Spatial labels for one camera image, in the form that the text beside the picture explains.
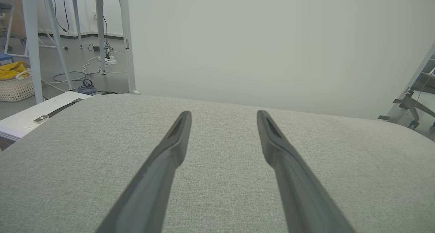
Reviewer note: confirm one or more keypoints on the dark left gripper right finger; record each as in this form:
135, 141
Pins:
299, 192

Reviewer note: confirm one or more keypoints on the white slanted frame leg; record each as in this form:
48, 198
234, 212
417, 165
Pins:
416, 73

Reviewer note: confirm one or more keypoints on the white partition panel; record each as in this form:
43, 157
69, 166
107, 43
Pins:
272, 46

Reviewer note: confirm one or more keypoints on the yellow cloth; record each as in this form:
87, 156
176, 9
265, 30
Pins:
12, 70

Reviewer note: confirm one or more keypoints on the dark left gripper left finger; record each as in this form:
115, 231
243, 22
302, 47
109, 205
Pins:
153, 185

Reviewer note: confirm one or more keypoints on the blue box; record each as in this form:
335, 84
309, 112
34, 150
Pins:
6, 59

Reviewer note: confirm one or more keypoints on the white power strip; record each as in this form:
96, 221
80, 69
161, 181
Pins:
110, 60

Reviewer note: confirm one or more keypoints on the grey wheeled stand base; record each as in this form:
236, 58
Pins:
413, 105

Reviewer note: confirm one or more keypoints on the white metal table leg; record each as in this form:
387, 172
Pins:
32, 39
100, 29
76, 18
59, 46

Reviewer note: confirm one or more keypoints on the white woven laundry basket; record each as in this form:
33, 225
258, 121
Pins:
15, 88

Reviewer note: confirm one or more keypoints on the white metal equipment box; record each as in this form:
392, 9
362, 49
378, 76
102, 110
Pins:
20, 122

